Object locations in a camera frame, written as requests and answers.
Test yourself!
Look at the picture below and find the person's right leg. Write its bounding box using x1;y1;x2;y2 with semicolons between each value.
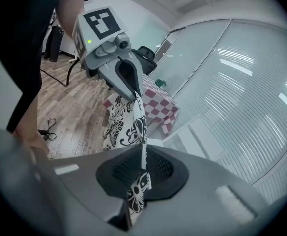
12;92;51;157

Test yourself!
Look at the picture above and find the black mesh office chair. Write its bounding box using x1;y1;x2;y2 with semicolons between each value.
130;45;158;76

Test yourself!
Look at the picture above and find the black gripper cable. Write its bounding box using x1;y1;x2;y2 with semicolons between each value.
39;58;82;87

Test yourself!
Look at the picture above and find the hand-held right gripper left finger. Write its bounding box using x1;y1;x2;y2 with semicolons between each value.
49;144;144;231

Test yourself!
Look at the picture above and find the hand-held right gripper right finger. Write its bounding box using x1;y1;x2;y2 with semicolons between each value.
131;144;269;236

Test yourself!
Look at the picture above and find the glass partition with blinds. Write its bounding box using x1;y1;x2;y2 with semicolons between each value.
155;18;287;206

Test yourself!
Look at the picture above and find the green fabric bundle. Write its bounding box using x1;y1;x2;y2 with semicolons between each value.
155;78;168;90

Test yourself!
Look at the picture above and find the person's black shirt torso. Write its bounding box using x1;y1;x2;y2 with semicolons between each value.
0;0;97;132

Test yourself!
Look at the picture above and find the round floral cushion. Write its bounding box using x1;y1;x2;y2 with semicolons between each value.
102;91;154;216

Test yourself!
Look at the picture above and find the black power adapter cable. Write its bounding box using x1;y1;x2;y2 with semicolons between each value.
37;117;58;142

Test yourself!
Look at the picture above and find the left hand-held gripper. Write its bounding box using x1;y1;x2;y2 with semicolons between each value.
72;6;144;103

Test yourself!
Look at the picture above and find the red checkered cloth table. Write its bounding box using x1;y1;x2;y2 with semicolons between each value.
103;73;180;135

